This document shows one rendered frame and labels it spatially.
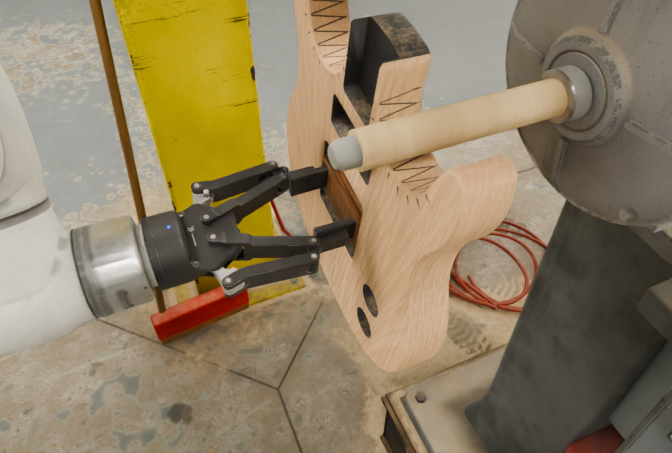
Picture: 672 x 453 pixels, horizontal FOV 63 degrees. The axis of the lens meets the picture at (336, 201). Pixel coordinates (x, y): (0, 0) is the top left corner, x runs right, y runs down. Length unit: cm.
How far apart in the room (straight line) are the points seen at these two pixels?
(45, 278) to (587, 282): 67
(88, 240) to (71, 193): 190
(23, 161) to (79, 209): 184
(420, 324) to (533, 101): 22
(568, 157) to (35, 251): 48
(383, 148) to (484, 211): 8
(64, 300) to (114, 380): 129
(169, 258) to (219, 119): 91
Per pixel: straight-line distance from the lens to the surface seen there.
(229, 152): 148
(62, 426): 181
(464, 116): 43
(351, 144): 39
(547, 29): 54
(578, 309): 88
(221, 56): 133
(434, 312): 53
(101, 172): 250
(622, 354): 86
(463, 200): 37
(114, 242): 54
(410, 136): 40
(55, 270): 54
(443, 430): 134
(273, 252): 56
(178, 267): 54
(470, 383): 140
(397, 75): 44
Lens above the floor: 150
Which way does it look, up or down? 44 degrees down
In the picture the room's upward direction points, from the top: straight up
